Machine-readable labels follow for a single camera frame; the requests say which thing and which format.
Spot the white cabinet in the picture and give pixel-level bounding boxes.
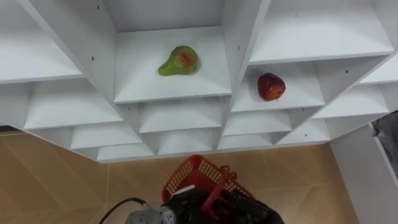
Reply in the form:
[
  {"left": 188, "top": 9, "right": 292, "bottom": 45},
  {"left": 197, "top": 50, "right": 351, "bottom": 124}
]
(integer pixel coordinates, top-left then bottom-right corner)
[{"left": 328, "top": 123, "right": 398, "bottom": 224}]

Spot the red apple soft toy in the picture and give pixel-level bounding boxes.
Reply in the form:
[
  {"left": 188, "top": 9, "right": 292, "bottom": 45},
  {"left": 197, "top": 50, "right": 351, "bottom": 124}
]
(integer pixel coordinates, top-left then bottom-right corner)
[{"left": 257, "top": 72, "right": 287, "bottom": 102}]

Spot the white shelf unit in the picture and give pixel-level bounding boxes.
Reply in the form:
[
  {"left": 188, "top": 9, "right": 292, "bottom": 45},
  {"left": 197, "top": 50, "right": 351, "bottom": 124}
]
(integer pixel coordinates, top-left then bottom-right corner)
[{"left": 0, "top": 0, "right": 398, "bottom": 164}]

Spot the red plastic basket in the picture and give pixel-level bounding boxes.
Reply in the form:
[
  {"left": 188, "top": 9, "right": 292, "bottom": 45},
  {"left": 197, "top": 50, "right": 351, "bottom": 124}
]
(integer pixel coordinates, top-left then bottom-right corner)
[{"left": 161, "top": 154, "right": 256, "bottom": 220}]

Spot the green pear soft toy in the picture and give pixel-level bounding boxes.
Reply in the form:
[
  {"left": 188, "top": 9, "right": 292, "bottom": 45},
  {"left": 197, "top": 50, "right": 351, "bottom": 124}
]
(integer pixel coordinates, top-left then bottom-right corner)
[{"left": 157, "top": 45, "right": 200, "bottom": 77}]

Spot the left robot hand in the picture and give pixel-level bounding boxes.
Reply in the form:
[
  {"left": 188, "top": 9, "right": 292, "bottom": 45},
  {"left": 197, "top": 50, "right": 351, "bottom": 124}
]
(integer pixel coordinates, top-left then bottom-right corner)
[{"left": 160, "top": 185, "right": 285, "bottom": 224}]

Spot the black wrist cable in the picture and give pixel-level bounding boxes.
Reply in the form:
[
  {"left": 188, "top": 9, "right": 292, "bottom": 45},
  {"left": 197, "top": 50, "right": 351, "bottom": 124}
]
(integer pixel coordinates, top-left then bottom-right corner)
[{"left": 98, "top": 197, "right": 150, "bottom": 224}]

